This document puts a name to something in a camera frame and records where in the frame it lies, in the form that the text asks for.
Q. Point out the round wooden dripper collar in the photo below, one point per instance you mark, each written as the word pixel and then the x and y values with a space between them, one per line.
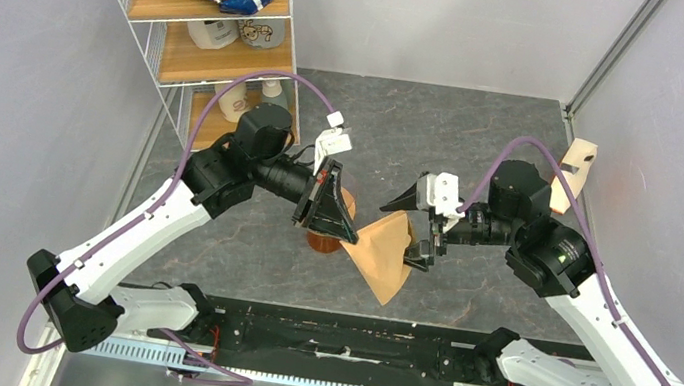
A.
pixel 349 202

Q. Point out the white paper cup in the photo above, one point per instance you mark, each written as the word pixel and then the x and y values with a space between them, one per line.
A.
pixel 233 102

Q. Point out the brown paper coffee filter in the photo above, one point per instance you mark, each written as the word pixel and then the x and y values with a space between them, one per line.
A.
pixel 379 254

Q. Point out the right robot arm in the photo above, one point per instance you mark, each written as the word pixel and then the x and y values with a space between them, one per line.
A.
pixel 550 258

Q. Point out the green spray bottle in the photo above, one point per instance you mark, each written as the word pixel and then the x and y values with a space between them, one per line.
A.
pixel 275 92

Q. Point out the aluminium frame rail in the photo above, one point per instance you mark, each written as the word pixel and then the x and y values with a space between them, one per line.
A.
pixel 632 30

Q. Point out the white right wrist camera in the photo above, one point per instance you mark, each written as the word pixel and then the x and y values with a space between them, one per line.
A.
pixel 439 193

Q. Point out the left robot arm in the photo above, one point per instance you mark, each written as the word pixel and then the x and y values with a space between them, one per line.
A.
pixel 81 289

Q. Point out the white wire shelf rack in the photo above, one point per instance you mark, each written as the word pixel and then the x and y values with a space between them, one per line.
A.
pixel 186 76

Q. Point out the amber glass carafe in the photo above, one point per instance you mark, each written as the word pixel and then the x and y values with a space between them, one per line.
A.
pixel 321 243

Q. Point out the brown coffee filter holder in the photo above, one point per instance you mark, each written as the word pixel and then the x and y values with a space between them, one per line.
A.
pixel 575 166

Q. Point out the slotted cable duct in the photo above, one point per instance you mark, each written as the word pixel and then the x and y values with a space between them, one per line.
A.
pixel 172 356

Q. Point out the cartoon print white cup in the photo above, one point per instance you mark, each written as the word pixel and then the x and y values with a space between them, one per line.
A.
pixel 262 34

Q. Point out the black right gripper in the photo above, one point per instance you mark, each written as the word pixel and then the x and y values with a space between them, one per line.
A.
pixel 418 255

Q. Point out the white jug bottle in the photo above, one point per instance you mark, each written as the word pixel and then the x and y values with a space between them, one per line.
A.
pixel 213 34

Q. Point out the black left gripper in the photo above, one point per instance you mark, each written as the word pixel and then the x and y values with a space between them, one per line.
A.
pixel 322 204

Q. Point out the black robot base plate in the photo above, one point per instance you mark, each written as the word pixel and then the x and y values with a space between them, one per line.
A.
pixel 330 346

